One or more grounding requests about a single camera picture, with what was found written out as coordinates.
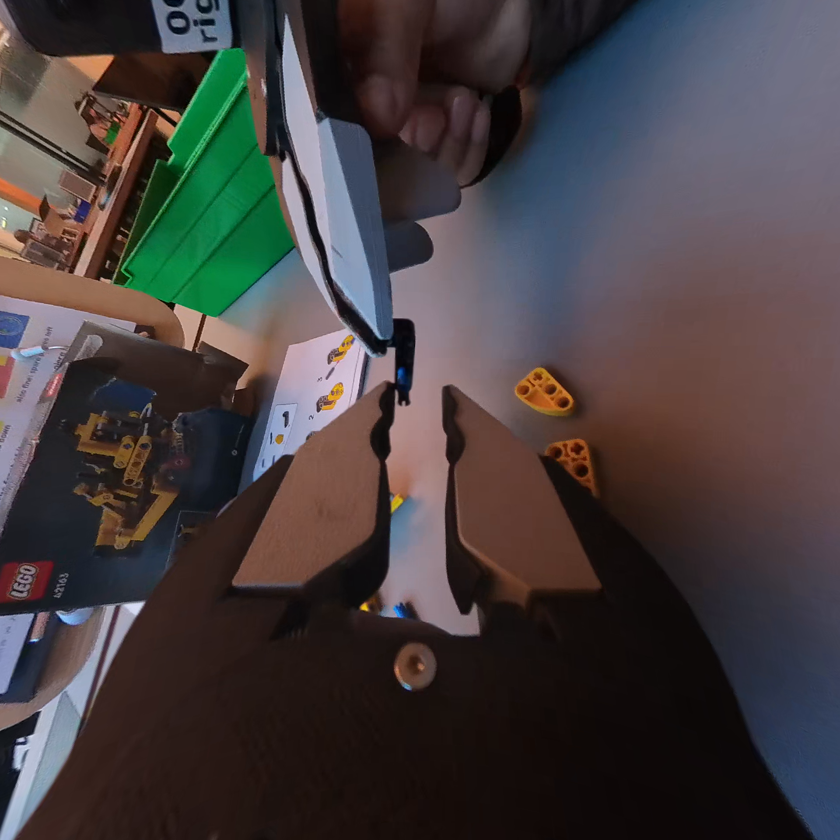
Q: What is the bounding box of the dark lego set box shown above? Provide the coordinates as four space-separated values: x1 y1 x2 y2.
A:
0 320 253 614

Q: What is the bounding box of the wooden shelf unit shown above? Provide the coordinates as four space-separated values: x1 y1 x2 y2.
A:
72 105 168 280

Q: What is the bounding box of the person's right hand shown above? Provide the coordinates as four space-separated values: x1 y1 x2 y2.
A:
341 0 534 186

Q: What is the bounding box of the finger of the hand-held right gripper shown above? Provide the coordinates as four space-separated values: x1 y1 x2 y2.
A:
277 153 383 357
283 16 395 343

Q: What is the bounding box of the yellow triangular lego piece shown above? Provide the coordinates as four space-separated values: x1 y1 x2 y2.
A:
514 367 575 416
545 438 599 496

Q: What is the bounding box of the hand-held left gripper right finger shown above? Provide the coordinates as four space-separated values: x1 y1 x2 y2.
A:
441 385 602 616

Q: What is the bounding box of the black angled lego beam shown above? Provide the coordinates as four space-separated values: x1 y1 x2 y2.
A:
387 318 416 406

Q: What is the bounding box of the green plastic storage bin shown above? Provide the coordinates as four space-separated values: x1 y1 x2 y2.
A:
117 49 296 317

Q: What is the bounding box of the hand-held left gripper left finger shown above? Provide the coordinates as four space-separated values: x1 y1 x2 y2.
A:
230 382 399 609

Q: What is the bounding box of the lego instruction booklet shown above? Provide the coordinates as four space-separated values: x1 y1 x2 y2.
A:
252 333 368 490

